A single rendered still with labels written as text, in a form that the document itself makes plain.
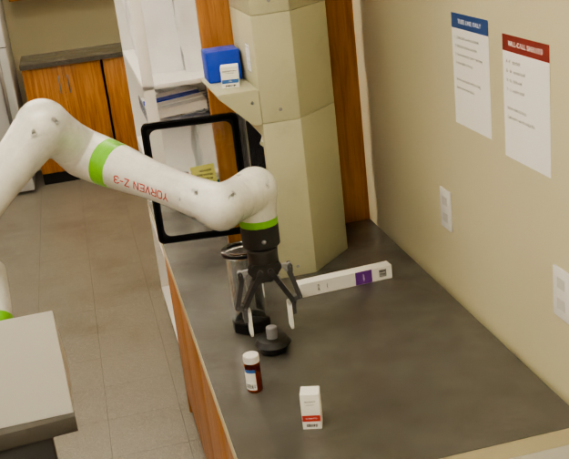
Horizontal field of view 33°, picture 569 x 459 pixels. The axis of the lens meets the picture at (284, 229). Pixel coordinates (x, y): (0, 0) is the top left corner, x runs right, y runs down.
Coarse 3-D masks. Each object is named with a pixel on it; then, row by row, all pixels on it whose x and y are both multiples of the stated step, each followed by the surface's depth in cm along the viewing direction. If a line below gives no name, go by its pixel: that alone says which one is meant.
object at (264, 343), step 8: (272, 328) 235; (264, 336) 238; (272, 336) 235; (280, 336) 237; (288, 336) 237; (256, 344) 236; (264, 344) 234; (272, 344) 233; (280, 344) 233; (288, 344) 235; (264, 352) 235; (272, 352) 234; (280, 352) 235
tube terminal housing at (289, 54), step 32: (256, 32) 257; (288, 32) 259; (320, 32) 272; (256, 64) 260; (288, 64) 262; (320, 64) 274; (288, 96) 264; (320, 96) 276; (256, 128) 277; (288, 128) 267; (320, 128) 277; (288, 160) 270; (320, 160) 279; (288, 192) 273; (320, 192) 281; (288, 224) 276; (320, 224) 282; (288, 256) 279; (320, 256) 284
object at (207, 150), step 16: (176, 128) 294; (192, 128) 294; (208, 128) 295; (224, 128) 295; (160, 144) 295; (176, 144) 295; (192, 144) 296; (208, 144) 296; (224, 144) 297; (160, 160) 297; (176, 160) 297; (192, 160) 298; (208, 160) 298; (224, 160) 299; (208, 176) 300; (224, 176) 300; (176, 224) 304; (192, 224) 304
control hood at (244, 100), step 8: (240, 80) 277; (208, 88) 277; (216, 88) 270; (224, 88) 268; (232, 88) 267; (240, 88) 266; (248, 88) 264; (256, 88) 263; (216, 96) 263; (224, 96) 260; (232, 96) 261; (240, 96) 261; (248, 96) 262; (256, 96) 262; (232, 104) 261; (240, 104) 262; (248, 104) 262; (256, 104) 263; (240, 112) 263; (248, 112) 263; (256, 112) 264; (248, 120) 264; (256, 120) 264
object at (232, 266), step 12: (228, 252) 246; (240, 252) 249; (228, 264) 243; (240, 264) 241; (228, 276) 245; (264, 288) 248; (252, 300) 245; (264, 300) 248; (240, 312) 246; (252, 312) 246; (264, 312) 248
